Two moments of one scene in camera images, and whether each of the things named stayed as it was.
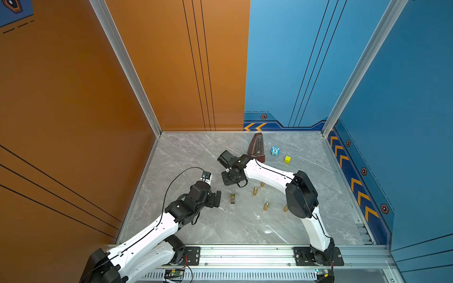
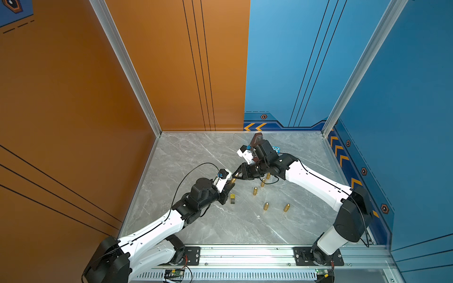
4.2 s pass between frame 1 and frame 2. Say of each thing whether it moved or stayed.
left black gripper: moved
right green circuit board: stayed
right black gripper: moved
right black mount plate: stayed
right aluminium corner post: stayed
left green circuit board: stayed
